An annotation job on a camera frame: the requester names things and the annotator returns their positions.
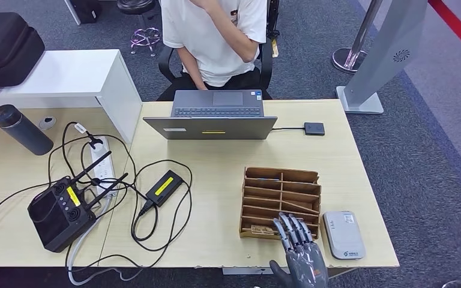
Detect person's left hand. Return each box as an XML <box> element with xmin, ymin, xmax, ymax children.
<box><xmin>188</xmin><ymin>0</ymin><xmax>218</xmax><ymax>12</ymax></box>

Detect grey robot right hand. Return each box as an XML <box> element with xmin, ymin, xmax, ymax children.
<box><xmin>269</xmin><ymin>212</ymin><xmax>330</xmax><ymax>288</ymax></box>

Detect brown card organizer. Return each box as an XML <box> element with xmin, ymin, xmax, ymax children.
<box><xmin>238</xmin><ymin>166</ymin><xmax>322</xmax><ymax>241</ymax></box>

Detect person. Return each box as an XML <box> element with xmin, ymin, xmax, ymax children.
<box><xmin>155</xmin><ymin>0</ymin><xmax>273</xmax><ymax>101</ymax></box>

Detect pale grey card reader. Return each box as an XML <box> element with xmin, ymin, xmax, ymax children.
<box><xmin>322</xmin><ymin>211</ymin><xmax>367</xmax><ymax>261</ymax></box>

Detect grey laptop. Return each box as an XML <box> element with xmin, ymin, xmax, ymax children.
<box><xmin>143</xmin><ymin>89</ymin><xmax>278</xmax><ymax>140</ymax></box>

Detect black office chair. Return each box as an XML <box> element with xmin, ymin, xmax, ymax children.
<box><xmin>158</xmin><ymin>37</ymin><xmax>274</xmax><ymax>101</ymax></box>

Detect black stool chrome base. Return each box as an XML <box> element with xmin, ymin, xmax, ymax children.
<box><xmin>117</xmin><ymin>0</ymin><xmax>162</xmax><ymax>58</ymax></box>

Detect black adapter yellow label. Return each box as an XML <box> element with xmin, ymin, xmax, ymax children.
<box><xmin>145</xmin><ymin>169</ymin><xmax>184</xmax><ymax>208</ymax></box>

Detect black box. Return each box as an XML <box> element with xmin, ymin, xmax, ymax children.
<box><xmin>68</xmin><ymin>0</ymin><xmax>103</xmax><ymax>25</ymax></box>

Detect small black hub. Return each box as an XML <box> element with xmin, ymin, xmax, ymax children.
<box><xmin>304</xmin><ymin>122</ymin><xmax>326</xmax><ymax>137</ymax></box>

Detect white power strip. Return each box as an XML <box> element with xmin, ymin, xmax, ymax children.
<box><xmin>90</xmin><ymin>136</ymin><xmax>117</xmax><ymax>197</ymax></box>

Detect white desk shelf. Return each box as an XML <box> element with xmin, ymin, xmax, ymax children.
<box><xmin>0</xmin><ymin>49</ymin><xmax>143</xmax><ymax>144</ymax></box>

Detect chrome stanchion pole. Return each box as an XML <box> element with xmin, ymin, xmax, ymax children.
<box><xmin>331</xmin><ymin>0</ymin><xmax>383</xmax><ymax>75</ymax></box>

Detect dark grey thermos bottle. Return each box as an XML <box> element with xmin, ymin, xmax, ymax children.
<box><xmin>0</xmin><ymin>104</ymin><xmax>54</xmax><ymax>156</ymax></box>

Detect grey kiosk stand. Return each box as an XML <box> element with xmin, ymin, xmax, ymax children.
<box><xmin>335</xmin><ymin>0</ymin><xmax>429</xmax><ymax>115</ymax></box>

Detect black remote controller antennas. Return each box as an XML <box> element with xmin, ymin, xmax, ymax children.
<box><xmin>27</xmin><ymin>150</ymin><xmax>129</xmax><ymax>254</ymax></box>

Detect black carrying case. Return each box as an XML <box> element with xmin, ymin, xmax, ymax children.
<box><xmin>0</xmin><ymin>11</ymin><xmax>46</xmax><ymax>97</ymax></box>

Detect red barrier belt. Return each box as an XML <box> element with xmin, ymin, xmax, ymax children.
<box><xmin>428</xmin><ymin>0</ymin><xmax>461</xmax><ymax>65</ymax></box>

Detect thin black cable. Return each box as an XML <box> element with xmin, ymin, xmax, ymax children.
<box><xmin>65</xmin><ymin>160</ymin><xmax>194</xmax><ymax>269</ymax></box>
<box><xmin>0</xmin><ymin>182</ymin><xmax>52</xmax><ymax>241</ymax></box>

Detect black cable white tag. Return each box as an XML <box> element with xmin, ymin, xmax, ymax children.
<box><xmin>62</xmin><ymin>121</ymin><xmax>105</xmax><ymax>179</ymax></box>

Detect thick black power cord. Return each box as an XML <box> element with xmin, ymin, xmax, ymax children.
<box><xmin>130</xmin><ymin>199</ymin><xmax>159</xmax><ymax>242</ymax></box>

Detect white round cable grommet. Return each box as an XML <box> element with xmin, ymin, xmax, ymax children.
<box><xmin>38</xmin><ymin>116</ymin><xmax>58</xmax><ymax>131</ymax></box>

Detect white power strip cable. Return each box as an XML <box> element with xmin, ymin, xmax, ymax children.
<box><xmin>66</xmin><ymin>194</ymin><xmax>146</xmax><ymax>286</ymax></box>

